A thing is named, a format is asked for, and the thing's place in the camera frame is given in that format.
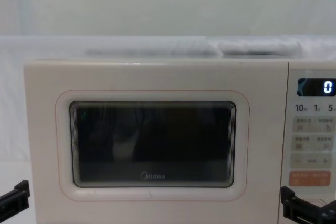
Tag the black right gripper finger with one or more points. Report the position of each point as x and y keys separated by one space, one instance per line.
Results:
x=290 y=200

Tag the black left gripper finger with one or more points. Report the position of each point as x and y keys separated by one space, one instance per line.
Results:
x=21 y=195

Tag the white table cloth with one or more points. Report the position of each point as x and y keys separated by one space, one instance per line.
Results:
x=13 y=171

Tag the oven control panel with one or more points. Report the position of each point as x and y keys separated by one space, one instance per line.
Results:
x=309 y=129

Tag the cream microwave oven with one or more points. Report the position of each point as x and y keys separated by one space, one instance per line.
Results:
x=157 y=77

